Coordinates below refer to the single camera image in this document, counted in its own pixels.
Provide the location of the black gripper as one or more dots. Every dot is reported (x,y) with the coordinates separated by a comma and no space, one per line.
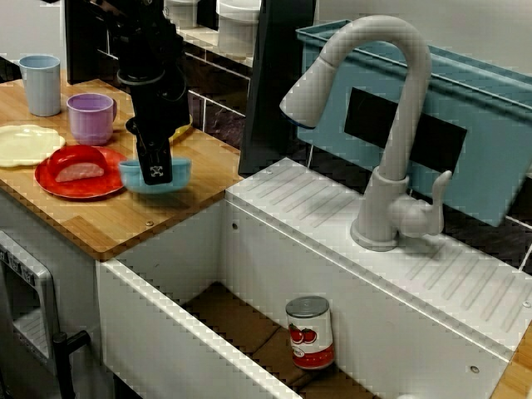
(160,112)

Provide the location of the blue plastic bowl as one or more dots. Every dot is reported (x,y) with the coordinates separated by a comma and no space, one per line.
(182,174)

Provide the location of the yellow toy corn cob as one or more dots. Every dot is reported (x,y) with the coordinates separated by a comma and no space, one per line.
(183,132)

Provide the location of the toy tomato can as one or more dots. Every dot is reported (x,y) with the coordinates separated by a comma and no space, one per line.
(311,336)

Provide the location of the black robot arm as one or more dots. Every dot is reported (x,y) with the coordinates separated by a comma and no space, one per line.
(141,41)

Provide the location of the red round plate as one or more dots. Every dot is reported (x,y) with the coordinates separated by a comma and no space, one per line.
(83,187)

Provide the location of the red bowl with food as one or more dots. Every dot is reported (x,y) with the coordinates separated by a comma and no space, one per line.
(77,160)

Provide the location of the purple plastic mug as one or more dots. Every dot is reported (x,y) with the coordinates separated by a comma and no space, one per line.
(89,124)

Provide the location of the cream flower-shaped plate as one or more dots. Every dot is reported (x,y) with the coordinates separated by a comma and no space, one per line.
(25,145)

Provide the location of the light blue plastic cup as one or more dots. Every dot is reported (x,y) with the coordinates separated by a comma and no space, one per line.
(39,87)

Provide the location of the white jar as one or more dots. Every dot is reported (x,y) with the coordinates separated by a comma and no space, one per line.
(183,12)
(237,29)

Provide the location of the grey toy oven door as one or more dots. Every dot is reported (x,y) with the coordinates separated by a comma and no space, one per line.
(29,291)

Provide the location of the brown cloth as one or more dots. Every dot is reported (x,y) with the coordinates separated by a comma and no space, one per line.
(249,328)

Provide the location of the white toy sink unit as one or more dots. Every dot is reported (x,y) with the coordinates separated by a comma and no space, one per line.
(374,299)

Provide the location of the grey toy faucet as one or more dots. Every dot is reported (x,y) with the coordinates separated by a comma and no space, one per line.
(409,104)

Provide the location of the blue plastic bin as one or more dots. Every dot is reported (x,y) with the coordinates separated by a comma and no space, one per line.
(490,124)

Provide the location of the dark upright post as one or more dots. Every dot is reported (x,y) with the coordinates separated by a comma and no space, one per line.
(270,83)

